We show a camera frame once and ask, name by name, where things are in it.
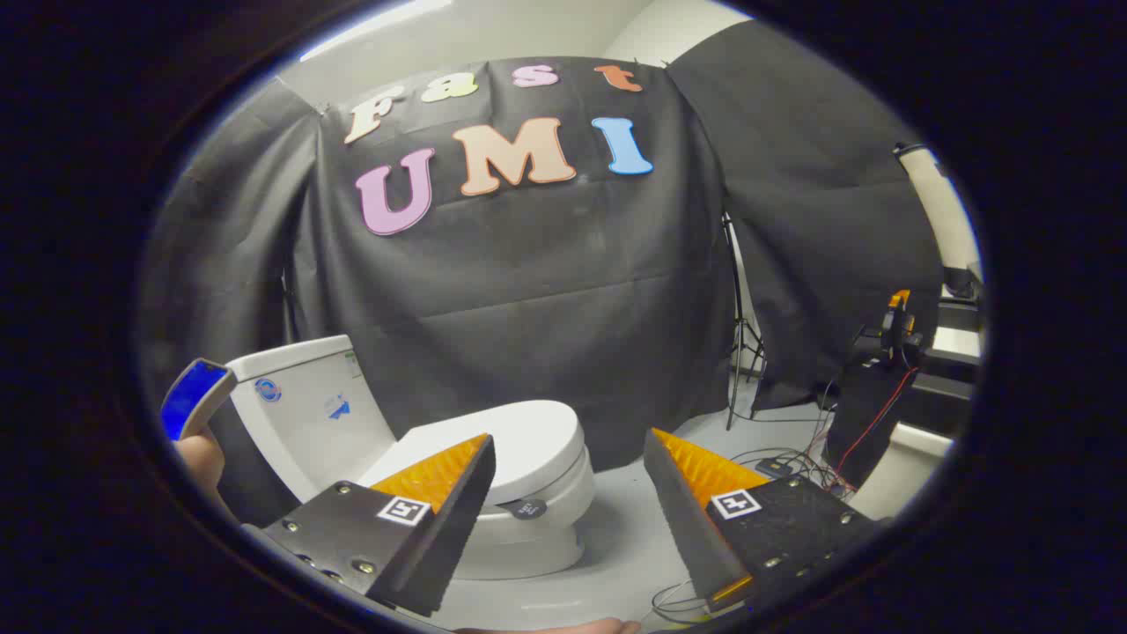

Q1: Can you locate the blue screen handheld device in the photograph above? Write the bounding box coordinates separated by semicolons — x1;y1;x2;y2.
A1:
160;358;237;441

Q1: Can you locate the white cable coil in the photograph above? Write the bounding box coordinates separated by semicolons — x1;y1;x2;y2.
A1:
651;579;716;623

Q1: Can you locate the orange and black gripper tool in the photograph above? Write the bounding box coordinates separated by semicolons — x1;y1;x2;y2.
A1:
867;290;924;369

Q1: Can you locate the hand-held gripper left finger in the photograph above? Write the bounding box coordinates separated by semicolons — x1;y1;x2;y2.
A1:
262;433;497;618

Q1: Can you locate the white cylindrical pole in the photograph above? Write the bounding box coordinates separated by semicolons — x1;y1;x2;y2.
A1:
893;143;981;270

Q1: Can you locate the white toilet lid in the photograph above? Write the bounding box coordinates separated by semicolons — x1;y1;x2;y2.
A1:
357;400;587;520

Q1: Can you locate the black backdrop cloth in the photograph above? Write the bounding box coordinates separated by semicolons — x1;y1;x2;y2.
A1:
665;19;945;411
144;57;737;529

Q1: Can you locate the red cable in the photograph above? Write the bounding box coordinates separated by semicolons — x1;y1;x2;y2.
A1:
835;365;918;478

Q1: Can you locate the black tripod light stand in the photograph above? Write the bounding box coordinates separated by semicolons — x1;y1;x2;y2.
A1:
722;211;769;432

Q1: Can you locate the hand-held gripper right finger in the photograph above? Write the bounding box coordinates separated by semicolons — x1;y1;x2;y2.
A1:
643;428;883;615

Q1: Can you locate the white toilet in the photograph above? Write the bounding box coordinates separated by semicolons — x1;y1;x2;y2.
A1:
225;335;596;580

